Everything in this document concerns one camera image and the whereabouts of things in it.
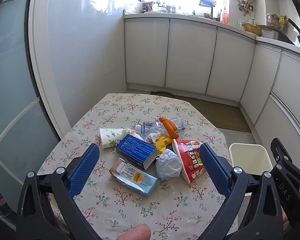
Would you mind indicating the orange peel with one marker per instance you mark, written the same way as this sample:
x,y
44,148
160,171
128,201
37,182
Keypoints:
x,y
170,127

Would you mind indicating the wicker basket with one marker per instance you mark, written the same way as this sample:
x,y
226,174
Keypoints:
x,y
252,29

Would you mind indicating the dark blue medicine box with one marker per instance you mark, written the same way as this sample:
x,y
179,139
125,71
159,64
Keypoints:
x,y
139,152

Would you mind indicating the white plastic trash bin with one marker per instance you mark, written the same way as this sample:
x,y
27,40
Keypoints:
x,y
252,158

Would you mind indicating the red bottle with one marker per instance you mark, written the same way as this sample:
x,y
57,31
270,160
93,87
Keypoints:
x,y
225,16

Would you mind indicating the red instant noodle bowl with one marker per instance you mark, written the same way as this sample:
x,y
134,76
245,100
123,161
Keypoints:
x,y
188,152

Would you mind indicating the white kitchen cabinets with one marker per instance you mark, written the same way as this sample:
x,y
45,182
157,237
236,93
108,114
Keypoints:
x,y
195,56

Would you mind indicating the grey paper ball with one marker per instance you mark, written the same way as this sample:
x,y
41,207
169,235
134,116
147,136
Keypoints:
x,y
168,165

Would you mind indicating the blue dish rack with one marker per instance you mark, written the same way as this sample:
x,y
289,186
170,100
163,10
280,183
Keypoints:
x,y
207,3

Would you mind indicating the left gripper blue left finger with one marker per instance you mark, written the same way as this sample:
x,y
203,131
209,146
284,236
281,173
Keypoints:
x,y
80,168

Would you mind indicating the crushed clear plastic bottle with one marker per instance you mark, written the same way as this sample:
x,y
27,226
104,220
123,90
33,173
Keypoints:
x,y
148,127

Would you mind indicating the frosted glass sliding door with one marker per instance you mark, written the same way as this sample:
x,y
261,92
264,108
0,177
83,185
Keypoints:
x,y
26,134

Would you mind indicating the right hand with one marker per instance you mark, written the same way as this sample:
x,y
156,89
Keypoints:
x,y
285,220

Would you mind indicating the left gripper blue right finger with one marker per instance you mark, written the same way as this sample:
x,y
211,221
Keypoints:
x,y
218,169

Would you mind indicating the light blue milk carton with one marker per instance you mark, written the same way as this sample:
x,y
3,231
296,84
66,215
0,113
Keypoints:
x,y
133,178

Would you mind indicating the snack bags on counter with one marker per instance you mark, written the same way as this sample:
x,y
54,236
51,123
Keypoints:
x,y
278,21

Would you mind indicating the metal tray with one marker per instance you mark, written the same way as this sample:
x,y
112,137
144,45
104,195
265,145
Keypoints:
x,y
269,31

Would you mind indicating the yellow snack wrapper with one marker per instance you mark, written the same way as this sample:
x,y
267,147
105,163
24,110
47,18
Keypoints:
x,y
162,143

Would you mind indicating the left hand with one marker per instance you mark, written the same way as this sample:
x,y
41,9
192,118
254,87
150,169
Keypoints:
x,y
140,232

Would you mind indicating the white floral paper cup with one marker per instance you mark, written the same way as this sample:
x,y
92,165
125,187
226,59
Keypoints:
x,y
110,137

